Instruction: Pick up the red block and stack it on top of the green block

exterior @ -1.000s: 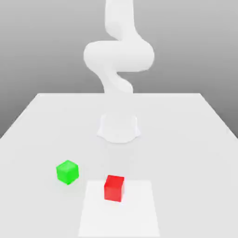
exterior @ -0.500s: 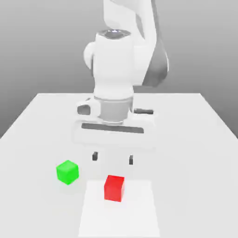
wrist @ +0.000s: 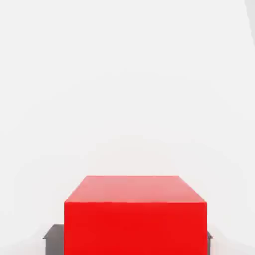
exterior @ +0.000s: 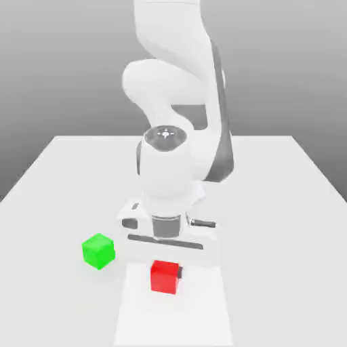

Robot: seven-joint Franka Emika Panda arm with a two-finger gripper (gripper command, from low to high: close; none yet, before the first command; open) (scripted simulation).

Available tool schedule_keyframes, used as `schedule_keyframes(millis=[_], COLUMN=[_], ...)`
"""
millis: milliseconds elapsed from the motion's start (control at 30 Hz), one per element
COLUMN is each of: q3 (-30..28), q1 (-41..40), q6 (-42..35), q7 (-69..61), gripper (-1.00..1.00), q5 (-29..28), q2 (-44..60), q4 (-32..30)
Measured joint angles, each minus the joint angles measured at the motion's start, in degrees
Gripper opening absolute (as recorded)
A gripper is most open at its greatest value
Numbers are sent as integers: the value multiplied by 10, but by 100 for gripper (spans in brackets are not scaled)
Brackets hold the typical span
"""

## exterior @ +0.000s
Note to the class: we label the small green cube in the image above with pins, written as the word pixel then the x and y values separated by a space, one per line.
pixel 98 251

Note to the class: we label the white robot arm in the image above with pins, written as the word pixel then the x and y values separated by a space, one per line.
pixel 168 173

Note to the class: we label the small red cube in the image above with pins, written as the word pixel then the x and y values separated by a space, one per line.
pixel 164 278

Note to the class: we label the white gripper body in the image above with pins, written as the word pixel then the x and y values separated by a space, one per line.
pixel 165 248

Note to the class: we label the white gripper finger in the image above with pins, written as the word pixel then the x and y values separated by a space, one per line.
pixel 180 272

